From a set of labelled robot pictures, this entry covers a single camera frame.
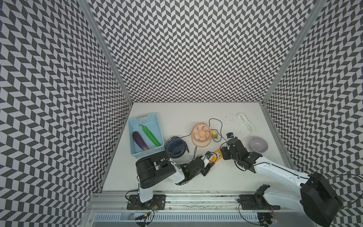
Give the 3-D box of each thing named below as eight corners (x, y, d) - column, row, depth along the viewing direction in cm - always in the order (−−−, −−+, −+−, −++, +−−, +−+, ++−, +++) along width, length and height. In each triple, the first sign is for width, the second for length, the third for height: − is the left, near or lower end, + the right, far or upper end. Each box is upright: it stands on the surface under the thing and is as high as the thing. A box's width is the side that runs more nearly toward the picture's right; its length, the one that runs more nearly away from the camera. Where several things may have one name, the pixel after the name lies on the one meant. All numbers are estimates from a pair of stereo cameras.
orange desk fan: (191, 147, 95) (192, 140, 87) (191, 130, 104) (191, 122, 96) (210, 147, 95) (212, 140, 87) (208, 130, 104) (210, 122, 96)
